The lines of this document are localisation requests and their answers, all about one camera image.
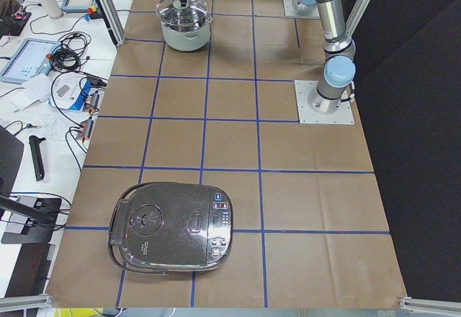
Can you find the aluminium frame post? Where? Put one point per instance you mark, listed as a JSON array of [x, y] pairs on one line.
[[112, 21]]

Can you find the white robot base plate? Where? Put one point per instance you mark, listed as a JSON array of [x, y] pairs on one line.
[[313, 109]]

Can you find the pale green electric pot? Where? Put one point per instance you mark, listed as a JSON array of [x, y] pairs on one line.
[[188, 41]]

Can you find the glass pot lid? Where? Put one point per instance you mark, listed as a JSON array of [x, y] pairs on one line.
[[183, 19]]

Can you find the black bar tool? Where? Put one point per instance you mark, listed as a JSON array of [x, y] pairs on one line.
[[34, 143]]

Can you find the silver rice cooker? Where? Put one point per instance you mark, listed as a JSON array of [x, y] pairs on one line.
[[163, 227]]

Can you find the blue white box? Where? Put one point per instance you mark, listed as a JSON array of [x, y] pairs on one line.
[[69, 91]]

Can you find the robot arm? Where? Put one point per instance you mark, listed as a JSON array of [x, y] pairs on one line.
[[339, 69]]

